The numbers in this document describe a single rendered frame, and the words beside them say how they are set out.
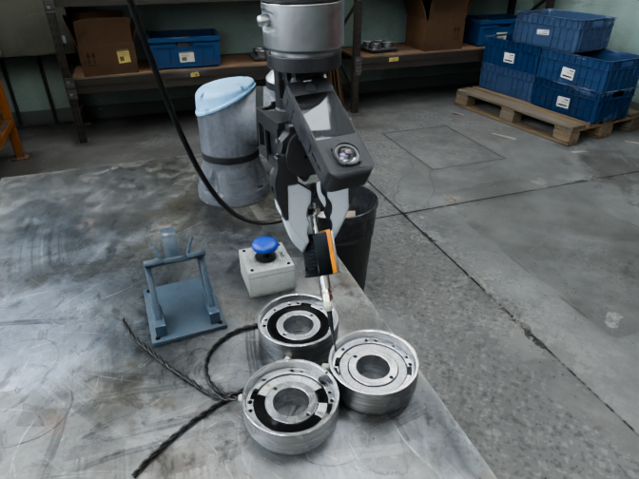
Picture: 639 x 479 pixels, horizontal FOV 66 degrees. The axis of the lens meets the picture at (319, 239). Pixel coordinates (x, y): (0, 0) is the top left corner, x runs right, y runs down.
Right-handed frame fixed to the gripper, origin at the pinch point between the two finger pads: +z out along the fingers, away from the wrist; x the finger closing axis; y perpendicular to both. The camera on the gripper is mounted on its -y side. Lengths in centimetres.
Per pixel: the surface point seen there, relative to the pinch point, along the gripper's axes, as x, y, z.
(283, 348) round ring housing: 5.3, -0.7, 13.5
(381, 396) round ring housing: -1.1, -12.5, 13.4
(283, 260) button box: -1.7, 15.6, 12.7
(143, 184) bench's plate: 12, 64, 17
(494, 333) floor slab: -98, 53, 100
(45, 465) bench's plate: 32.6, -1.9, 16.3
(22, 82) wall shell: 54, 405, 64
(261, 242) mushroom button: 1.0, 17.5, 9.7
